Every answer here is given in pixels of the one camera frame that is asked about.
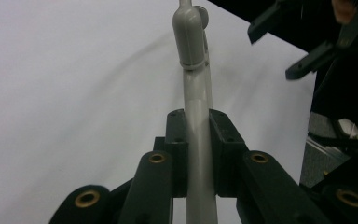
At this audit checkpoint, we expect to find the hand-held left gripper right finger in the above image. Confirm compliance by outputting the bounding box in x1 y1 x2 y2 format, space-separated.
209 108 250 199

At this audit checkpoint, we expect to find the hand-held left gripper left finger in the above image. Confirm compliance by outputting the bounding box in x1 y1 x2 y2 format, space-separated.
153 108 189 199

